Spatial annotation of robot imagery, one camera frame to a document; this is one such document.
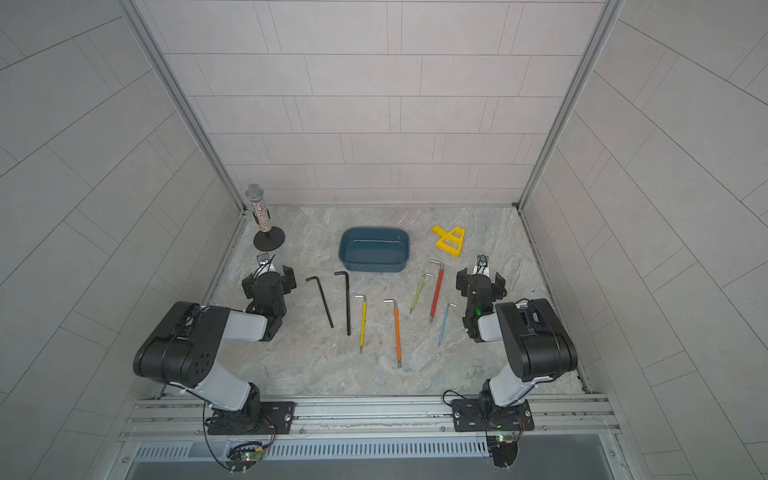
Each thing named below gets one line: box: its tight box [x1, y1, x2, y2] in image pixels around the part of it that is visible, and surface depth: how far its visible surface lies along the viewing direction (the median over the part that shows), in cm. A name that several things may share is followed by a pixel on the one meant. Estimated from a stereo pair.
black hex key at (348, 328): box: [334, 271, 351, 336], surface depth 93 cm
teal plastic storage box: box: [338, 227, 411, 272], surface depth 104 cm
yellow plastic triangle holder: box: [432, 224, 465, 258], surface depth 107 cm
